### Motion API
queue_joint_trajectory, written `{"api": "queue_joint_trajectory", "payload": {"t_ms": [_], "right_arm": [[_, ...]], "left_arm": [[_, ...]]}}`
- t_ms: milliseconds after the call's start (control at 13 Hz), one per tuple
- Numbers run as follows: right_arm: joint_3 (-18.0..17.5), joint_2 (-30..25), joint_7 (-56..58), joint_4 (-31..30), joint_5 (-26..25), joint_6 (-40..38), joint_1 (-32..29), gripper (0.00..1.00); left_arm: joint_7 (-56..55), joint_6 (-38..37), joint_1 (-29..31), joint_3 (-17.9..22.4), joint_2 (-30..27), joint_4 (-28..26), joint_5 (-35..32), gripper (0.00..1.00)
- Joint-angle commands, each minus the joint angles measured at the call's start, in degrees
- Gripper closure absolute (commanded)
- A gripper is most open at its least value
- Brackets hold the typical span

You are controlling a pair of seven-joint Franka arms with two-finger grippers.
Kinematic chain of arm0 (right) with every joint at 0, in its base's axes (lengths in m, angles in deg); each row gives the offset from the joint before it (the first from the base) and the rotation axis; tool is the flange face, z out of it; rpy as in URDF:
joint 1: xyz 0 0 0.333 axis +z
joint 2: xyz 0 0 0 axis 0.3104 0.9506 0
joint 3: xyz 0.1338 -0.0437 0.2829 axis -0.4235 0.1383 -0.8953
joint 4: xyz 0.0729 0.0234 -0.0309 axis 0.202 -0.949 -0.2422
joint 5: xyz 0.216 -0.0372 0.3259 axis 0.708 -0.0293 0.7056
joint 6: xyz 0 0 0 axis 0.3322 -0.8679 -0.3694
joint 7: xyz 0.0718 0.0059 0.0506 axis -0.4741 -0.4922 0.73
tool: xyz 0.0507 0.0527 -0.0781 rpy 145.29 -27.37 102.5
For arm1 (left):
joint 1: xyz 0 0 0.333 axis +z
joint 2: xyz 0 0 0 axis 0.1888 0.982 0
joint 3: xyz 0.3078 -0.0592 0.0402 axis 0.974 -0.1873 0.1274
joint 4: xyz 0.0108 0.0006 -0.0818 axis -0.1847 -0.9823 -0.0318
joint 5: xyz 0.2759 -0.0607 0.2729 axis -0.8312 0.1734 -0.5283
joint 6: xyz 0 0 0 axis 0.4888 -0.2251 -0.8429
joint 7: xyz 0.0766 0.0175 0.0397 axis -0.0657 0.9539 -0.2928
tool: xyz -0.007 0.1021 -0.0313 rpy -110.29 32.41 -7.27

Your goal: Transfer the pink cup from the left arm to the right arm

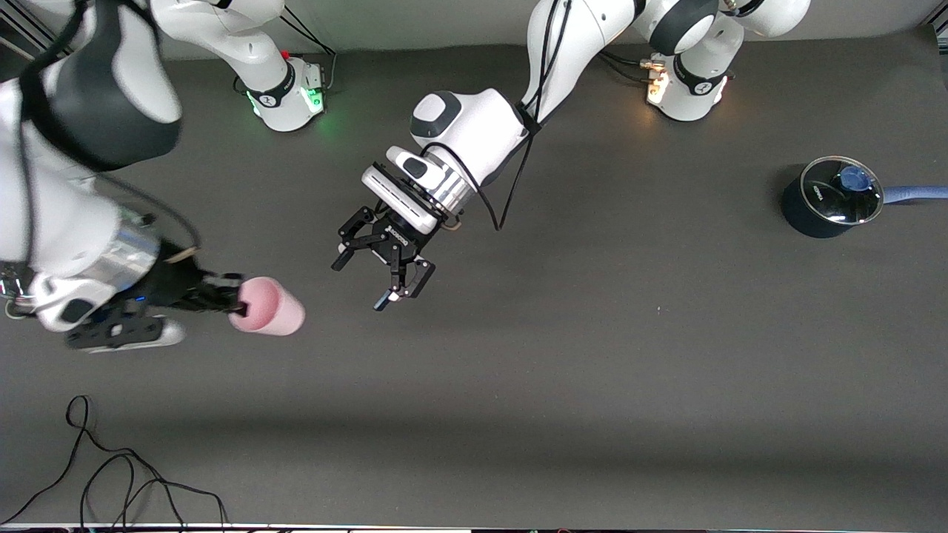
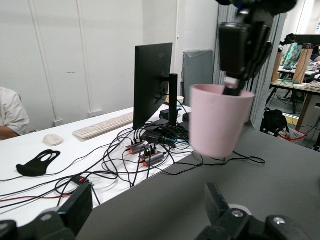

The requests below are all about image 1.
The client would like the pink plastic cup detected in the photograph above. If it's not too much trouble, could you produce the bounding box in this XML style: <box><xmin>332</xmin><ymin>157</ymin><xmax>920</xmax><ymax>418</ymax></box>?
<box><xmin>228</xmin><ymin>276</ymin><xmax>307</xmax><ymax>337</ymax></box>

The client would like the dark blue saucepan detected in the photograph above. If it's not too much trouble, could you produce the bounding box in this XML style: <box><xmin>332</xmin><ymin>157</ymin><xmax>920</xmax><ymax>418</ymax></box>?
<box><xmin>781</xmin><ymin>155</ymin><xmax>948</xmax><ymax>239</ymax></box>

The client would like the glass lid with blue knob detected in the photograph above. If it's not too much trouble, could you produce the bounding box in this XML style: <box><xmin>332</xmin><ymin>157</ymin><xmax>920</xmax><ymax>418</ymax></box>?
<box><xmin>800</xmin><ymin>155</ymin><xmax>885</xmax><ymax>225</ymax></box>

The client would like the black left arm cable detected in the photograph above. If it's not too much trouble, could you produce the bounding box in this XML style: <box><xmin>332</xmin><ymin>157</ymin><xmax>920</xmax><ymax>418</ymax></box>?
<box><xmin>426</xmin><ymin>0</ymin><xmax>568</xmax><ymax>232</ymax></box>

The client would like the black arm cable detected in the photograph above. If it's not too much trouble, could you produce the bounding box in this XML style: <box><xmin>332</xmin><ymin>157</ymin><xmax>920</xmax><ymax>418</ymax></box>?
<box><xmin>426</xmin><ymin>0</ymin><xmax>568</xmax><ymax>232</ymax></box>
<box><xmin>18</xmin><ymin>0</ymin><xmax>201</xmax><ymax>253</ymax></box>

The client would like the thin black loose cable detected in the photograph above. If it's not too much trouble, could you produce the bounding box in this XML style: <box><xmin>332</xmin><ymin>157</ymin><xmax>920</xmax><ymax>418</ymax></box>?
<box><xmin>0</xmin><ymin>395</ymin><xmax>229</xmax><ymax>528</ymax></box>

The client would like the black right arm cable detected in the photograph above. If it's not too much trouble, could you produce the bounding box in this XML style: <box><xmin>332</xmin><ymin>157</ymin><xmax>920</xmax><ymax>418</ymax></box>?
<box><xmin>18</xmin><ymin>0</ymin><xmax>201</xmax><ymax>253</ymax></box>

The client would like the black right base cable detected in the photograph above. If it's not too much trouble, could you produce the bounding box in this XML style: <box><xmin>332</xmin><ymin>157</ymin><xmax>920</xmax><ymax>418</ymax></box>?
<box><xmin>276</xmin><ymin>6</ymin><xmax>338</xmax><ymax>93</ymax></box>

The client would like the black base cable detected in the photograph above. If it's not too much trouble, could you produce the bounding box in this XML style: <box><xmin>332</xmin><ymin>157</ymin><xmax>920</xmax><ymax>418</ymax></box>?
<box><xmin>598</xmin><ymin>49</ymin><xmax>661</xmax><ymax>84</ymax></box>
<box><xmin>276</xmin><ymin>6</ymin><xmax>338</xmax><ymax>93</ymax></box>

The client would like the black left base cable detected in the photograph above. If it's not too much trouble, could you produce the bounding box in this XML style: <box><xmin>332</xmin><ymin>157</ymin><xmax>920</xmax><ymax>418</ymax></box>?
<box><xmin>598</xmin><ymin>49</ymin><xmax>661</xmax><ymax>84</ymax></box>

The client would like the silver aluminium frame rail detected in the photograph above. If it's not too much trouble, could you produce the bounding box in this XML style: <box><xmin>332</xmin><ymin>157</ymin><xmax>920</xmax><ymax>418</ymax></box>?
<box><xmin>0</xmin><ymin>15</ymin><xmax>47</xmax><ymax>57</ymax></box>

